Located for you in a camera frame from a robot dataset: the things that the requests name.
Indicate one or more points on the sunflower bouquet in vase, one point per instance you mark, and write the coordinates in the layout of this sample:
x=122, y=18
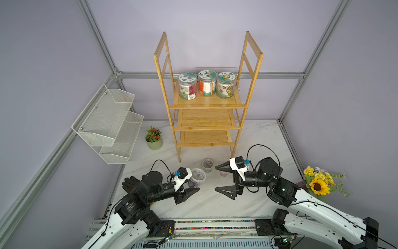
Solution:
x=320, y=183

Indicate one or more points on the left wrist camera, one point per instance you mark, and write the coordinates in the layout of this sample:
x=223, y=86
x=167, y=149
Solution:
x=180, y=177

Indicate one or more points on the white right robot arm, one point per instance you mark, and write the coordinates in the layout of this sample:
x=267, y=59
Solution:
x=326, y=223

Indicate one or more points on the black and yellow glove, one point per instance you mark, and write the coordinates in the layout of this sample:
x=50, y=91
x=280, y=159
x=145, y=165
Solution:
x=131, y=185

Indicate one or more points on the white mesh wall basket rack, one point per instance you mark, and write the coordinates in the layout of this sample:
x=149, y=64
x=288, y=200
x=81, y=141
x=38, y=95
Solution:
x=109, y=126

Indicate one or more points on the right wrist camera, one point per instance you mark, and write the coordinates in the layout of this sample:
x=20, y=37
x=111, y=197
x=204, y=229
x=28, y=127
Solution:
x=240, y=165

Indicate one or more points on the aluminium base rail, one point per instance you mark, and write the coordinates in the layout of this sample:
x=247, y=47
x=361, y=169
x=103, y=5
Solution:
x=239, y=233

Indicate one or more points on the seed jar with red base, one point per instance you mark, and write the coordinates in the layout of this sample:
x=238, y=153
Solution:
x=207, y=82

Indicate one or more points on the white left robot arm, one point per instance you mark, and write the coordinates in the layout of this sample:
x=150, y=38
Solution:
x=131, y=218

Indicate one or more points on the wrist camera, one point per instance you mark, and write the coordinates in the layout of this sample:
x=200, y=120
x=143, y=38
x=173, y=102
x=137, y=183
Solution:
x=180, y=177
x=240, y=165

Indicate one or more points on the seed jar with floral lid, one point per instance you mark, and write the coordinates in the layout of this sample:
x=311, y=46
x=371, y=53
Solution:
x=187, y=83

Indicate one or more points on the green-lid sunflower seed jar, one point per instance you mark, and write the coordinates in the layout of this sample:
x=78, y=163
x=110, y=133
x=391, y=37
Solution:
x=225, y=84

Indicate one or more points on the bamboo three-tier shelf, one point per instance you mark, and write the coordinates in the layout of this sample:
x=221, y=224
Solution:
x=206, y=120

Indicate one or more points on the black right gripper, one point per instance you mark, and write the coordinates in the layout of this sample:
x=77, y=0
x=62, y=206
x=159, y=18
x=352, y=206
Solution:
x=236, y=190

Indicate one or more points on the green pot with red flowers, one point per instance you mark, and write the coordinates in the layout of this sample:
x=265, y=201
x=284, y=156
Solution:
x=154, y=138

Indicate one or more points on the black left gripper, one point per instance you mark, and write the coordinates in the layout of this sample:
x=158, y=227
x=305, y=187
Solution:
x=184, y=195

